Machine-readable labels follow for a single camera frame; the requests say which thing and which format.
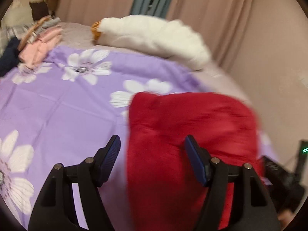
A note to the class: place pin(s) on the pink folded clothes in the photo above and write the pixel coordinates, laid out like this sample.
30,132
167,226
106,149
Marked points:
39,48

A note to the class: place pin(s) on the purple floral bed sheet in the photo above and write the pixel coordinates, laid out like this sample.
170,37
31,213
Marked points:
60,105

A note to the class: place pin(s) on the pink curtain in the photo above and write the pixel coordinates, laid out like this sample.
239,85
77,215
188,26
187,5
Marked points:
211,14
96,2

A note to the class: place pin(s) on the beige pillow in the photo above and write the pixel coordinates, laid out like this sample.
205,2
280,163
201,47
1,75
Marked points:
18,14

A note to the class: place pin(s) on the red down jacket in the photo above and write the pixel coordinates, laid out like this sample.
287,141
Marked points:
168,125

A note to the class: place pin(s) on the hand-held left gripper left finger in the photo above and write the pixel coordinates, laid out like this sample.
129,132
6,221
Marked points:
109,160

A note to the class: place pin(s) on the white plush goose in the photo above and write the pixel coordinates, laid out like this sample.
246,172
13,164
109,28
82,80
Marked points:
149,36

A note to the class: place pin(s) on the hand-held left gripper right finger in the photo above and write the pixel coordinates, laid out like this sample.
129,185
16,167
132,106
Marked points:
196,158

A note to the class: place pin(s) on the dark brown pillow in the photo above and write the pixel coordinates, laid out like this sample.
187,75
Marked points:
42,9

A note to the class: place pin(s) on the tan clothes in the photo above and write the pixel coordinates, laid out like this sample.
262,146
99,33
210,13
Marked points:
32,31

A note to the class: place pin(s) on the navy garment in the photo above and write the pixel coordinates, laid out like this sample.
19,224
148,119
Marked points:
9,55

